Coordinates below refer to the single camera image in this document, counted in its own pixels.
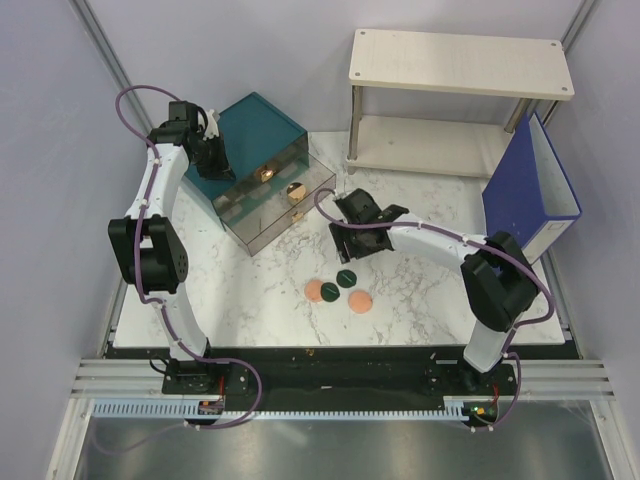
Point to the peach sponge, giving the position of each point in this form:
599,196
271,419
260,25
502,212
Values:
360,302
313,290

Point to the gold round jar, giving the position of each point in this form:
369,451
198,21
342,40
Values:
296,192

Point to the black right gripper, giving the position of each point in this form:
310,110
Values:
339,234

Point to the teal drawer organizer box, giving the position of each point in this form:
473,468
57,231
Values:
251,118

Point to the peach sponge left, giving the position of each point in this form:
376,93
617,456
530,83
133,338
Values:
313,290

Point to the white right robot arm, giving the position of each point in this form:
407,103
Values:
498,279

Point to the dark green puff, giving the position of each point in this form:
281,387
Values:
329,292
346,278

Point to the light blue cable duct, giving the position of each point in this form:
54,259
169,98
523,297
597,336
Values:
193,410

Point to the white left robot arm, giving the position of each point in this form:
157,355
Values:
149,252

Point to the peach sponge right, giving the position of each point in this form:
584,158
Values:
360,302

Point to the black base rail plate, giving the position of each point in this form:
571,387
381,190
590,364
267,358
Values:
428,377

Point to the blue lever arch binder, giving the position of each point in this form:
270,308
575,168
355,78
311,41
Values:
529,194

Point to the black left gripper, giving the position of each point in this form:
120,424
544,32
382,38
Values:
223,170

